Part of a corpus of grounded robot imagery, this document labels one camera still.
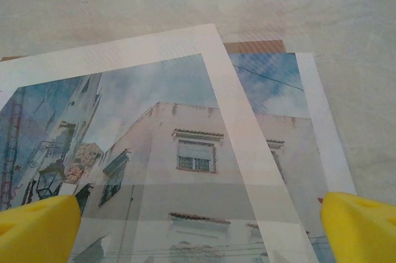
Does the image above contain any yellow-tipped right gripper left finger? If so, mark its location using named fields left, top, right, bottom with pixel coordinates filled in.
left=0, top=194, right=82, bottom=263

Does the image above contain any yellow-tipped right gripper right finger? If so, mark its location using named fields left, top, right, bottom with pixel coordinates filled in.
left=320, top=191, right=396, bottom=263

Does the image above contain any building photo print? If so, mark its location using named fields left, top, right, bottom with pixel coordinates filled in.
left=0, top=52, right=357, bottom=263
left=0, top=23, right=321, bottom=263

